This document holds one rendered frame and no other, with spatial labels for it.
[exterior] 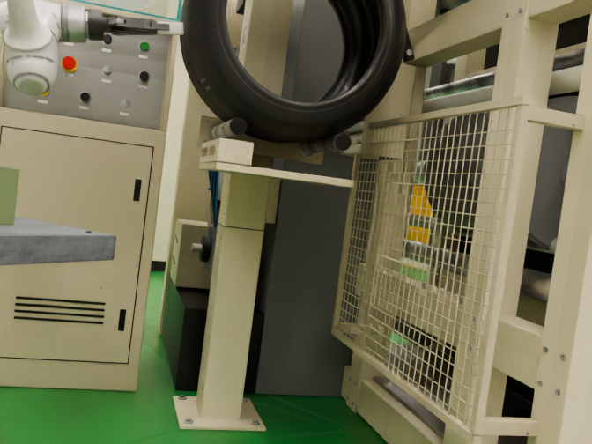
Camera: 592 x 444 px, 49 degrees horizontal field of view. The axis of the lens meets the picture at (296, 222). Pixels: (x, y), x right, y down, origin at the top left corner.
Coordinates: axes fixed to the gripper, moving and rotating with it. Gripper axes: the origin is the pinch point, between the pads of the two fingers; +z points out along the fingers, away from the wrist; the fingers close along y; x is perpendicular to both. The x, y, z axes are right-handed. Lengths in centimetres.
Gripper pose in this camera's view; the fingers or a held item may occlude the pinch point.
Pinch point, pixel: (169, 28)
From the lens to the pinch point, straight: 176.6
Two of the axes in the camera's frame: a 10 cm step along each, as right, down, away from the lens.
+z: 9.6, -0.3, 2.6
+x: 0.1, 10.0, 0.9
